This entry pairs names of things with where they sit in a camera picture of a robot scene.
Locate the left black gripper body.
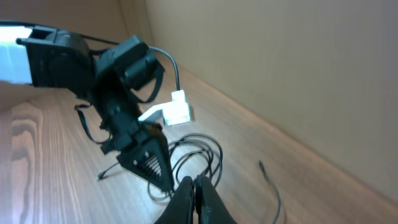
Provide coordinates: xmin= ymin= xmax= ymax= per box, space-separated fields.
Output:
xmin=99 ymin=102 xmax=165 ymax=156

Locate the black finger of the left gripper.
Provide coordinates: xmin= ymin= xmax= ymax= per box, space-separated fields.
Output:
xmin=117 ymin=136 xmax=174 ymax=192

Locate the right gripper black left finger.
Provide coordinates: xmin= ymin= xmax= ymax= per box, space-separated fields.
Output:
xmin=155 ymin=176 xmax=195 ymax=224

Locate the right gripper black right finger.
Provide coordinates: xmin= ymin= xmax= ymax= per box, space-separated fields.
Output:
xmin=195 ymin=176 xmax=237 ymax=224

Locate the black cable bundle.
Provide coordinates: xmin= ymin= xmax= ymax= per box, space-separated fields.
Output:
xmin=146 ymin=133 xmax=224 ymax=202

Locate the thin black usb cable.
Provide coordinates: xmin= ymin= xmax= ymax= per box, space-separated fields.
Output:
xmin=96 ymin=161 xmax=121 ymax=181

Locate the separated black cable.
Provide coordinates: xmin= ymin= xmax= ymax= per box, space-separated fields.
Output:
xmin=258 ymin=160 xmax=282 ymax=224

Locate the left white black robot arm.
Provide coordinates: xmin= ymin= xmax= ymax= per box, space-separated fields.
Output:
xmin=1 ymin=21 xmax=174 ymax=193

